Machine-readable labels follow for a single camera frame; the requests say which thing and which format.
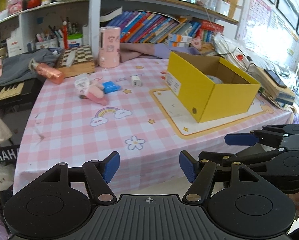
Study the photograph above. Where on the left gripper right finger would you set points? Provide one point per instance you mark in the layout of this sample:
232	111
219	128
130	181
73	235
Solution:
202	174

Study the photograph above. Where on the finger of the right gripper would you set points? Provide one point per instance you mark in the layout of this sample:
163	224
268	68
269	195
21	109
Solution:
264	137
262	159

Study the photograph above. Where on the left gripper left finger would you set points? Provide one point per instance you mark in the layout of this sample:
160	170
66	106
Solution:
95	174

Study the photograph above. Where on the blue plastic wrapper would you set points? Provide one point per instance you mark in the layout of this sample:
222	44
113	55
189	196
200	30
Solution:
110	87

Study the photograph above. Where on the white charger plug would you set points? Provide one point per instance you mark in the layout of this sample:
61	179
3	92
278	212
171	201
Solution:
136	81

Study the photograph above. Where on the pink checkered tablecloth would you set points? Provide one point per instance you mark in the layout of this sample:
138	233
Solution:
63	128

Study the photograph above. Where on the yellow cardboard box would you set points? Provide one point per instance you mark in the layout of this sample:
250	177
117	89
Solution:
205	100

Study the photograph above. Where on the clear tape roll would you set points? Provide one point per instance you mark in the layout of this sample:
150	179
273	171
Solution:
215	79

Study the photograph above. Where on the stack of papers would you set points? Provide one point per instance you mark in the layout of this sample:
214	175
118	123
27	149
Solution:
266	73

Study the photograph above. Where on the pink spray bottle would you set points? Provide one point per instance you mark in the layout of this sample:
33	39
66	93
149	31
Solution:
46	71

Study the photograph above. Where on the black keyboard piano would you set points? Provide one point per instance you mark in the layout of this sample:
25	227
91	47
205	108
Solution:
20	93

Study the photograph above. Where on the wooden chess board box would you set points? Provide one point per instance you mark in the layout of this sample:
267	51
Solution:
83	63

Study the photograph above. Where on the pink pig plush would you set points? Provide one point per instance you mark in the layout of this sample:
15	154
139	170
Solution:
196	43

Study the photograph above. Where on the white nail file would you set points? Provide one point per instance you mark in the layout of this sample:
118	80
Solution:
71	57

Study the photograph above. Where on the lower orange blue medicine box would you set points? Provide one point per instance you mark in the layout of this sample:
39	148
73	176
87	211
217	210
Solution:
170	43

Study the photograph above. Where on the orange blue medicine box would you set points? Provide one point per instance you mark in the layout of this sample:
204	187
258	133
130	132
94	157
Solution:
179	38
170	43

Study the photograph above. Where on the purple and mauve cloth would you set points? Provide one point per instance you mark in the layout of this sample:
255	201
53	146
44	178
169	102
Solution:
129	51

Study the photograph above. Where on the upper orange blue medicine box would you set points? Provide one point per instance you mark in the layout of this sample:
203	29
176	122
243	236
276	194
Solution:
179	38

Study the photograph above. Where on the grey folded garment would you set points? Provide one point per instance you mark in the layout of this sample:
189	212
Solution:
16	68

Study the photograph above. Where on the pink cylindrical tissue holder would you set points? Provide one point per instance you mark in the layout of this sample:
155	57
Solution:
109	54

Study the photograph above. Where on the white pen holder cup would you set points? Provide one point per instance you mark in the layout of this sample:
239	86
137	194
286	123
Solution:
51	43

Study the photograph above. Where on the row of books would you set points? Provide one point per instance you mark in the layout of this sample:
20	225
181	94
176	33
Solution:
150	27

